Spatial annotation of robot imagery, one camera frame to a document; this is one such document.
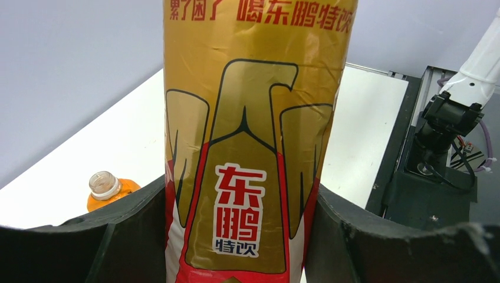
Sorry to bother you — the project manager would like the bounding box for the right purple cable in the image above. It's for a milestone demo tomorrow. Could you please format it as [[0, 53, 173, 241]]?
[[436, 76, 498, 173]]

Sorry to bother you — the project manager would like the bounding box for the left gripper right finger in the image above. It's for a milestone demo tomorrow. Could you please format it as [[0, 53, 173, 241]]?
[[305, 186, 499, 282]]

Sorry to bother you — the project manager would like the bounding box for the orange blue label bottle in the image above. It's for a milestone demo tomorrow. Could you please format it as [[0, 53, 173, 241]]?
[[87, 171, 141, 212]]

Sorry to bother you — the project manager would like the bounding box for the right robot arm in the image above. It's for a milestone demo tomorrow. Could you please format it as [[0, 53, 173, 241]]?
[[411, 14, 499, 176]]

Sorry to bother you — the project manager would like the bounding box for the gold red label bottle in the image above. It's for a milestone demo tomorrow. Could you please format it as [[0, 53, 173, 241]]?
[[163, 0, 358, 282]]

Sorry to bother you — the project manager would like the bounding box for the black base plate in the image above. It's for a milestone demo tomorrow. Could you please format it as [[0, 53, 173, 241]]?
[[366, 70, 483, 230]]

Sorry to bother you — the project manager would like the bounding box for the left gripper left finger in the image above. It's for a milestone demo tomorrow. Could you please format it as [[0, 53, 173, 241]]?
[[1, 177, 166, 282]]

